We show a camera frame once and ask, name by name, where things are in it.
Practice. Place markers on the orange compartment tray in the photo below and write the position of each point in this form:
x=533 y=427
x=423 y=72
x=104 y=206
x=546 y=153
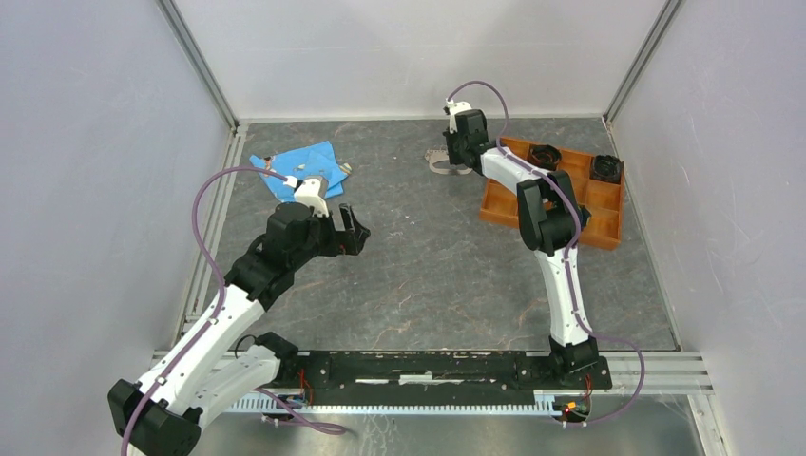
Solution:
x=603 y=200

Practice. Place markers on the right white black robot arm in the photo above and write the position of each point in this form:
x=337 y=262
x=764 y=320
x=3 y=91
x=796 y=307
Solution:
x=550 y=223

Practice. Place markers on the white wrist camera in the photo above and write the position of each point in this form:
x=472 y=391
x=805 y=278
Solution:
x=452 y=109
x=311 y=192

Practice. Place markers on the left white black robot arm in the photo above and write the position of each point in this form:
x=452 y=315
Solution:
x=166 y=410

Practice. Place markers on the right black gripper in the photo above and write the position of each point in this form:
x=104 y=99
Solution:
x=453 y=158

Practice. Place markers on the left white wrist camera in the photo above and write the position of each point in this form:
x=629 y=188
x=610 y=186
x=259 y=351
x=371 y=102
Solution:
x=311 y=192

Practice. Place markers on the blue yellow rolled item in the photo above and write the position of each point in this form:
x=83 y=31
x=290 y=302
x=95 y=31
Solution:
x=584 y=217

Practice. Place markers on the black rolled item red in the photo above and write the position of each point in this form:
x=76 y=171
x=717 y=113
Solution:
x=544 y=156

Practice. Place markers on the blue patterned cloth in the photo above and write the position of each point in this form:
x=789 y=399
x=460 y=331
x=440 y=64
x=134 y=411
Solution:
x=314 y=160

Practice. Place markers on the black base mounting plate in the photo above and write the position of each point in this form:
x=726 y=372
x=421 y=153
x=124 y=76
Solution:
x=434 y=378

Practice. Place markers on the black rolled item corner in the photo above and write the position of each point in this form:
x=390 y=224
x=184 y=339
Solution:
x=606 y=168

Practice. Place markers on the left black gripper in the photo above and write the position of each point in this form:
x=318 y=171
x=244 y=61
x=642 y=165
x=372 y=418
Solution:
x=339 y=243

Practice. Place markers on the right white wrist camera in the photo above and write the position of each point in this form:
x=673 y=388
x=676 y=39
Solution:
x=452 y=109

